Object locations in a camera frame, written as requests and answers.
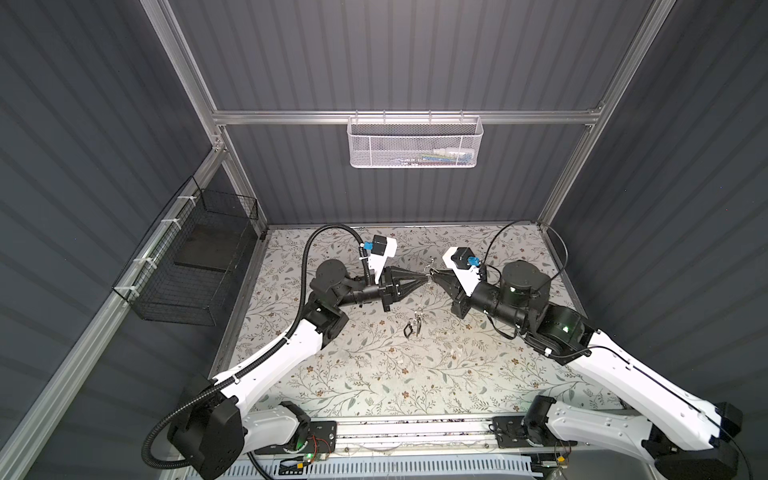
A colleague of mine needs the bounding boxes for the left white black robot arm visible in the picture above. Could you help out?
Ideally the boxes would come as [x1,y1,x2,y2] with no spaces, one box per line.
[168,259,428,479]

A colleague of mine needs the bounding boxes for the thin black camera cable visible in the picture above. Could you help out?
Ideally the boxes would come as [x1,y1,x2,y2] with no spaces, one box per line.
[479,219,570,283]

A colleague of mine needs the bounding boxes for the black corrugated cable conduit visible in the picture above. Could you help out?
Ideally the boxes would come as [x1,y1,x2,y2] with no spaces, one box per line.
[140,223,370,470]

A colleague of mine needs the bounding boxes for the markers in white basket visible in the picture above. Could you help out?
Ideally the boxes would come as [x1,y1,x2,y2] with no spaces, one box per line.
[391,148,477,167]

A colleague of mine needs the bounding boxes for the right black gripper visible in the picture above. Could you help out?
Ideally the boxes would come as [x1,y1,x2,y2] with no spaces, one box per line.
[429,267,524,333]

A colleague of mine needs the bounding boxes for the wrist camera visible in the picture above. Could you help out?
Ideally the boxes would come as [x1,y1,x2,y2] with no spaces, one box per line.
[363,235,397,284]
[442,247,481,296]

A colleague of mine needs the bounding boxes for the white wire mesh basket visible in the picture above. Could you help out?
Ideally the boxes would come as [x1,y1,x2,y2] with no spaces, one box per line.
[346,115,484,169]

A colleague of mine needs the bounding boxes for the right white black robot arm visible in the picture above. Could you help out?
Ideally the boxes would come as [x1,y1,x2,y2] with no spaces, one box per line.
[431,249,747,479]

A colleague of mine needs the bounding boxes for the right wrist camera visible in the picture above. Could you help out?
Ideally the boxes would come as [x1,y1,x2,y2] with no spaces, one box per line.
[442,247,481,296]

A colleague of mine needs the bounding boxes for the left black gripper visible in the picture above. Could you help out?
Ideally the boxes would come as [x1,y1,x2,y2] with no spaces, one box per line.
[333,267,425,315]

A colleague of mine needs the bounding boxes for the floral patterned table mat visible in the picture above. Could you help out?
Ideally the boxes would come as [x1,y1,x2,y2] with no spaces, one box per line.
[232,229,620,418]

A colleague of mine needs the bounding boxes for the black wire mesh basket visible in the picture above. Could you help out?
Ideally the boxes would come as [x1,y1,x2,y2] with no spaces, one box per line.
[113,178,259,327]

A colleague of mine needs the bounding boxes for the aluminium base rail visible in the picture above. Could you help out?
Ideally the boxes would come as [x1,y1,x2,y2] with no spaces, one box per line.
[173,410,661,460]

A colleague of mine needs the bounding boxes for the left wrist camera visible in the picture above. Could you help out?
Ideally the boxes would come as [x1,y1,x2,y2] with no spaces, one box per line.
[363,235,397,284]

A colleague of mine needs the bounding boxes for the white slotted cable duct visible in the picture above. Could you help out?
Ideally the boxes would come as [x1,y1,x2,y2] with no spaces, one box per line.
[222,454,544,479]

